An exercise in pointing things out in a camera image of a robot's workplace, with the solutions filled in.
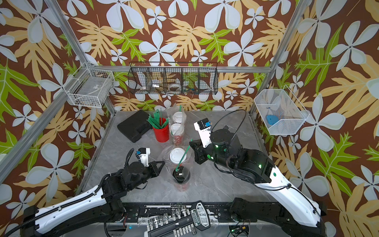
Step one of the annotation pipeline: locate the black wire basket centre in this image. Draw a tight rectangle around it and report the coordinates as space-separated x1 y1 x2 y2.
126 62 219 95

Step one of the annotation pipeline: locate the white wire basket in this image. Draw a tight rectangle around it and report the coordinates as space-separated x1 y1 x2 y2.
63 63 114 108
254 87 310 136

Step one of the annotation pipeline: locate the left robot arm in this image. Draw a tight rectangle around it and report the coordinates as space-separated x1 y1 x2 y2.
4 161 165 237

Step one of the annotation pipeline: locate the blue object in basket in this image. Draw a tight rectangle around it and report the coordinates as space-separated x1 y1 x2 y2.
266 115 279 126

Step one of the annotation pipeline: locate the red straw holder cup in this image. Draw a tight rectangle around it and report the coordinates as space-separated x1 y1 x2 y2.
152 118 169 143

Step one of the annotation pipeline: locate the white wire basket left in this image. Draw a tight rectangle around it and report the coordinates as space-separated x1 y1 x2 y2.
63 63 114 108

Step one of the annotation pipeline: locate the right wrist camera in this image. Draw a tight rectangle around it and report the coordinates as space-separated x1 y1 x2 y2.
193 118 212 148

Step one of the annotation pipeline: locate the white lid cup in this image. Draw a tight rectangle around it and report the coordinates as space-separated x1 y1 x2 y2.
169 147 187 166
170 123 185 146
172 111 185 124

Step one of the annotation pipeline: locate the white wire basket right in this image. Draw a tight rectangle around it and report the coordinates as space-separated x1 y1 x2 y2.
254 87 310 136

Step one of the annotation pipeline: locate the green wrapped straws bundle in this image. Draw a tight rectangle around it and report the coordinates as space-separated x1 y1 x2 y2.
147 110 169 129

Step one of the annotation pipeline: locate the black mounting rail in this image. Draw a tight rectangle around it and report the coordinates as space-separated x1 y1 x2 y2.
123 202 237 225

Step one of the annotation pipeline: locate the socket wrench set tray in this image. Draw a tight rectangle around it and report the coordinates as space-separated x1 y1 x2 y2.
147 201 211 237

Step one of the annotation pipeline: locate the black plastic case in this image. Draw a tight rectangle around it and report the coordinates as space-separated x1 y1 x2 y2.
117 110 152 143

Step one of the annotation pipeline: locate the black lid red cup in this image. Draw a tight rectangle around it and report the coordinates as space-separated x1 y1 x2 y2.
172 166 190 192

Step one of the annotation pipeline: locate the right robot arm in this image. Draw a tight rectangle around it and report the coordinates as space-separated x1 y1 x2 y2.
189 120 326 237

